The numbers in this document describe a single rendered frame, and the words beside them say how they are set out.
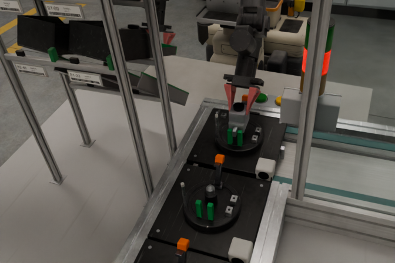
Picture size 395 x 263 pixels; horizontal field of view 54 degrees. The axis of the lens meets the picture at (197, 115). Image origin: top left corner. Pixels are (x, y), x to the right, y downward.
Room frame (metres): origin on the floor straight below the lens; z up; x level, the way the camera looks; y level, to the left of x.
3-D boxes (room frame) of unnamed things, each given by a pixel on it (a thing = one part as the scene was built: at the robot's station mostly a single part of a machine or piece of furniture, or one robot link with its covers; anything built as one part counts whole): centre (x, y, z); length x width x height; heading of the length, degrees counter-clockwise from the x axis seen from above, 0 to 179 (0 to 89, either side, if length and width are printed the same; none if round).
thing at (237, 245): (0.60, -0.01, 1.01); 0.24 x 0.24 x 0.13; 67
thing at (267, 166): (0.70, -0.16, 0.97); 0.05 x 0.05 x 0.04; 67
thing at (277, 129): (0.83, -0.11, 0.96); 0.24 x 0.24 x 0.02; 67
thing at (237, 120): (0.82, -0.11, 1.06); 0.08 x 0.04 x 0.07; 156
